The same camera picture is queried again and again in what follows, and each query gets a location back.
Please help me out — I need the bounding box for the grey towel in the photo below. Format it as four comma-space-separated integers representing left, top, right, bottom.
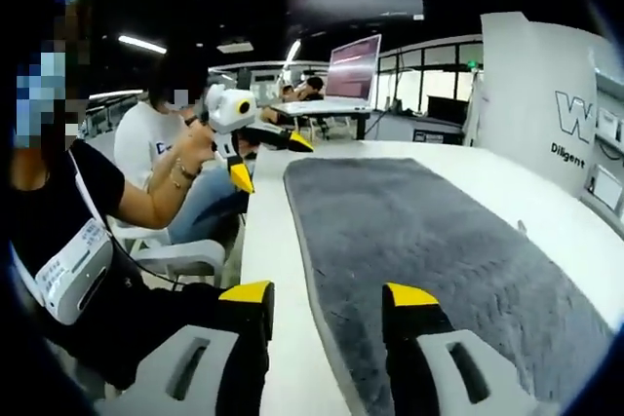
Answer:
282, 156, 616, 416

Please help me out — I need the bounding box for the person's left hand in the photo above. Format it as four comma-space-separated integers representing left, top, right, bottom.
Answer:
173, 116, 218, 164

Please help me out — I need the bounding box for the white standing desk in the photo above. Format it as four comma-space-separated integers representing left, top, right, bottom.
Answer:
269, 97, 375, 140

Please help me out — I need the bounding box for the white chair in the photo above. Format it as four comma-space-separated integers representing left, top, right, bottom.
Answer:
104, 213, 228, 290

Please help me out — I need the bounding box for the large tilted display screen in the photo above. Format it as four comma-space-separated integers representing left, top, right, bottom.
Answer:
324, 33, 383, 100

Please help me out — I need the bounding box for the ceiling tube light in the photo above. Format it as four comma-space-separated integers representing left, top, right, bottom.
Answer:
117, 34, 168, 56

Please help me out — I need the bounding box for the grey counter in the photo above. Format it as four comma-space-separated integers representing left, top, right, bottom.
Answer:
377, 111, 467, 146

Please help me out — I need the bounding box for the white chest device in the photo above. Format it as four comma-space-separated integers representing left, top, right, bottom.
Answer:
34, 218, 116, 327

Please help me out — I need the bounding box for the black monitor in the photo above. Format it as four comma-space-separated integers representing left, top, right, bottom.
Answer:
426, 95, 465, 125

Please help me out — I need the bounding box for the person's black shirt torso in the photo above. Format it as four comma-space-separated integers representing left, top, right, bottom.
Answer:
9, 137, 230, 391

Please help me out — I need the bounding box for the white lettered partition panel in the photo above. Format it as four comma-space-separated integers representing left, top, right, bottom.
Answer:
465, 11, 605, 203

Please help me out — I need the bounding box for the group of white storage bins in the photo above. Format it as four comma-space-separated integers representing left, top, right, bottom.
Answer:
587, 108, 624, 212

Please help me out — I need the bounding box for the grey metal shelf rack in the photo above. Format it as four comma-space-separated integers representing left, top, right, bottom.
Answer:
580, 69, 624, 222

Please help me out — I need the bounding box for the beaded bracelet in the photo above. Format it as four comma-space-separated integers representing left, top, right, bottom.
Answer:
173, 158, 202, 189

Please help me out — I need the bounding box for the black device cable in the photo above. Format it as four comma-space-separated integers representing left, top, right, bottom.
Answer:
107, 230, 184, 290

